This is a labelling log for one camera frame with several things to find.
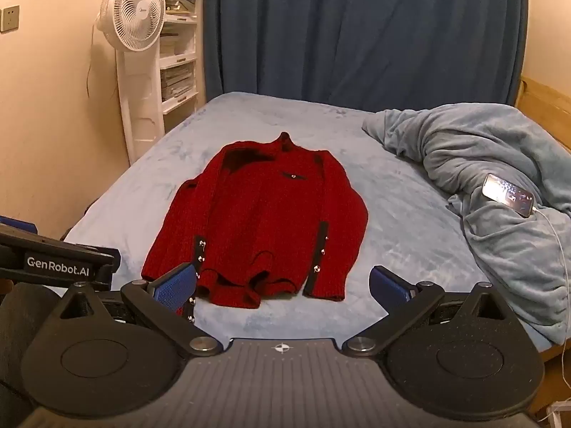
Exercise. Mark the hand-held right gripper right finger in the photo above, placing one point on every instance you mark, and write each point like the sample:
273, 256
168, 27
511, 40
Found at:
390, 287

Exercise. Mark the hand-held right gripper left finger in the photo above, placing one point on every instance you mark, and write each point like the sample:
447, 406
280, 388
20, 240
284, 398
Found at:
171, 287

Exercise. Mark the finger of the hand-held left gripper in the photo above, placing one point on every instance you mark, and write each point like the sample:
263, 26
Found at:
15, 224

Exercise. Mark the red knit sweater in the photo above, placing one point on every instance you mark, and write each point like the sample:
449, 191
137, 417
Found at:
267, 218

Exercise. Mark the light blue bed sheet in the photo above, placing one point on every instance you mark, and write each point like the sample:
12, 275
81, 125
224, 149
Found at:
401, 214

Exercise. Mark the smartphone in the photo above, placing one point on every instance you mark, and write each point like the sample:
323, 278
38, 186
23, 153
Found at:
508, 195

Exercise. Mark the grey-blue fleece blanket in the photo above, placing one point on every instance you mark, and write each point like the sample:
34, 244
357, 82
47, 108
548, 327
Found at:
499, 151

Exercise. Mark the stack of grey books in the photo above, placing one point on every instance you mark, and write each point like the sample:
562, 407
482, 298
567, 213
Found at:
177, 81

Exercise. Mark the white plastic object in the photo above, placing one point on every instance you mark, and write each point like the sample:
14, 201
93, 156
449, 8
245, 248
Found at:
560, 415

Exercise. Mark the stack of white papers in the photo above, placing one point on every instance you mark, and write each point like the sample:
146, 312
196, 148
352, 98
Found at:
176, 44

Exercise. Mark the white standing fan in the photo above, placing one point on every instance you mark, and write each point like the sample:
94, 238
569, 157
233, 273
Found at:
134, 13

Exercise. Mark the dark blue curtain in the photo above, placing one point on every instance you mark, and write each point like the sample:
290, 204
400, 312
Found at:
357, 31

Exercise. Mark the white shelf unit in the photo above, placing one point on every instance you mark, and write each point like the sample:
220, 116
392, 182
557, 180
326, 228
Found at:
180, 22

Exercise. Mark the wall switch plate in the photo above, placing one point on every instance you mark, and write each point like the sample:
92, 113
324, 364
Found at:
9, 18

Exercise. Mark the wooden bed frame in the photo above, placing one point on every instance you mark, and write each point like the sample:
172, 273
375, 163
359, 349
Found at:
546, 102

